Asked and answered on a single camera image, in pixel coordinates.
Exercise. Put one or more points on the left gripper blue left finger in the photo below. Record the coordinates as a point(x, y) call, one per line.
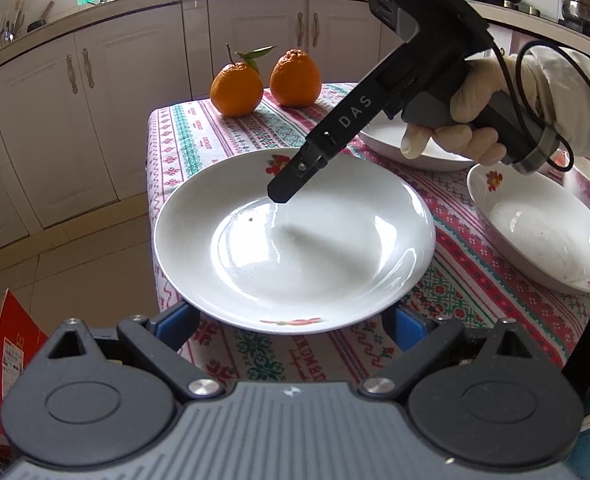
point(152, 345)

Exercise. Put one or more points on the white kitchen cabinets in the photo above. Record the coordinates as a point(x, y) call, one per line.
point(73, 111)

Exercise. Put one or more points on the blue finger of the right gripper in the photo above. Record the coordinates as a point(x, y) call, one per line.
point(295, 179)

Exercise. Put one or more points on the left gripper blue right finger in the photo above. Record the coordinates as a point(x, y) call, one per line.
point(426, 345)

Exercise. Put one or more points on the white sleeve right forearm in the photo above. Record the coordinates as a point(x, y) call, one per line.
point(562, 93)

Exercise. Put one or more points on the red white box floor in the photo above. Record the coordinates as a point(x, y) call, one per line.
point(20, 340)

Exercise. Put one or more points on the white plate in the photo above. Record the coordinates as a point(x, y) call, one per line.
point(387, 138)
point(538, 226)
point(347, 246)

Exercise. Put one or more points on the knobby orange without leaf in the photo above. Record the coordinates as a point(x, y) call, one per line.
point(295, 80)

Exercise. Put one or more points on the orange with green leaf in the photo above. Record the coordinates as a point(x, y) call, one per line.
point(237, 89)

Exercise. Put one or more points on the right hand white glove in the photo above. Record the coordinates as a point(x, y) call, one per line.
point(480, 145)

